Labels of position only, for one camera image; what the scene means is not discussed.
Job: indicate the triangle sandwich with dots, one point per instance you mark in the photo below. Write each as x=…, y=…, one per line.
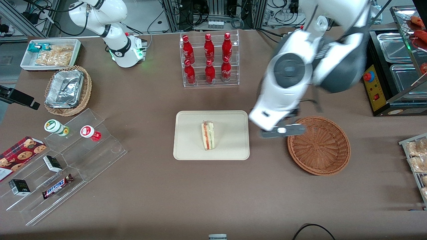
x=207, y=135

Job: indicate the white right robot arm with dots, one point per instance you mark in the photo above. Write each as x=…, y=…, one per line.
x=118, y=46

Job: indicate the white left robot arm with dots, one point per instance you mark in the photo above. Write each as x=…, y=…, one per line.
x=337, y=63

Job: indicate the brown wicker basket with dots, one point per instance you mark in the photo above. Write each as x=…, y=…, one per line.
x=320, y=150

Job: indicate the beige rectangular tray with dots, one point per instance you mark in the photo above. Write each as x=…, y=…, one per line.
x=190, y=140

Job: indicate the light wicker basket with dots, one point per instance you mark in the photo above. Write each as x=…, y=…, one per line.
x=87, y=90

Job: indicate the aluminium foil tray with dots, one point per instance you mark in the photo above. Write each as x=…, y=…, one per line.
x=65, y=88

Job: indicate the clear acrylic bottle rack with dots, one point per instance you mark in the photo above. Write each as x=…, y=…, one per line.
x=233, y=80

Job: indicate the red cola bottle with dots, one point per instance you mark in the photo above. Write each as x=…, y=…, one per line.
x=227, y=45
x=189, y=73
x=210, y=72
x=226, y=70
x=209, y=46
x=188, y=48

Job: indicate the red round knob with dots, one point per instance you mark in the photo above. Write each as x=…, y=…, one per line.
x=368, y=76

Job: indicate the white power strip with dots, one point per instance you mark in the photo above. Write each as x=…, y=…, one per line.
x=216, y=24

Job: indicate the black food warmer machine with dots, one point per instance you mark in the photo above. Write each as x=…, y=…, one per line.
x=377, y=96

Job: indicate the grey small device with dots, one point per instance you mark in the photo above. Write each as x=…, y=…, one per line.
x=217, y=237

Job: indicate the steel warmer pan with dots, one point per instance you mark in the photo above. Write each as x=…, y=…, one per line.
x=405, y=78
x=393, y=46

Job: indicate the bagged beige pastry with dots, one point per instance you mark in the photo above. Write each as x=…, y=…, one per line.
x=417, y=148
x=418, y=164

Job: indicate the red sausage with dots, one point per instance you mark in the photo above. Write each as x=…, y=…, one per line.
x=418, y=21

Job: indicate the red lid snack cup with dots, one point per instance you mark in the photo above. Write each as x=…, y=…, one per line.
x=88, y=132

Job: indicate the clear acrylic stepped stand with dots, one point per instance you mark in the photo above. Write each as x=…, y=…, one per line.
x=83, y=160

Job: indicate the green lid snack cup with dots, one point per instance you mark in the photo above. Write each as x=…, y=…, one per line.
x=53, y=126

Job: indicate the beige cracker snack bags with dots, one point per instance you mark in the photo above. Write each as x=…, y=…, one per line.
x=55, y=56

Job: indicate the small black chocolate box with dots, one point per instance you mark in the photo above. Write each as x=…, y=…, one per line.
x=52, y=164
x=19, y=187

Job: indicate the Snickers chocolate bar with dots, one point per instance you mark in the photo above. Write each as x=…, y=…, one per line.
x=57, y=186

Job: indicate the teal snack packet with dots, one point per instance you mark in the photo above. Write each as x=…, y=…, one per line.
x=36, y=47

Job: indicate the white plastic snack bin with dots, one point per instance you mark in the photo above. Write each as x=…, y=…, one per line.
x=25, y=61

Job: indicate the red tartan cookie box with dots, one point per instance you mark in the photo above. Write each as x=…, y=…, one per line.
x=20, y=155

